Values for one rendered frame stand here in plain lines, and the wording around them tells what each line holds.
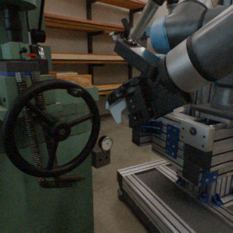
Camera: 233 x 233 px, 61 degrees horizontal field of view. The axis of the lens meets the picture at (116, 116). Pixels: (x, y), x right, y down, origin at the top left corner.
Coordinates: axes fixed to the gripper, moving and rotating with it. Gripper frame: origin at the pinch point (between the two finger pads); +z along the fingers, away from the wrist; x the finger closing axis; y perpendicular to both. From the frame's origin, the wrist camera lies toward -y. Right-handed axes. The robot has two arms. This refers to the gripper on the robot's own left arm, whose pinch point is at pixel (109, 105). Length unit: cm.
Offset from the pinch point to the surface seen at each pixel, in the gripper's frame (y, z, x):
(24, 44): -36.5, 30.3, -5.3
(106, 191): 40, 110, 55
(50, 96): -11.4, 20.5, -5.2
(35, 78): -16.0, 16.3, -9.7
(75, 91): -7.0, 6.5, -4.1
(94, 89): -15.8, 28.9, 17.8
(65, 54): -134, 188, 103
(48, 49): -47, 47, 12
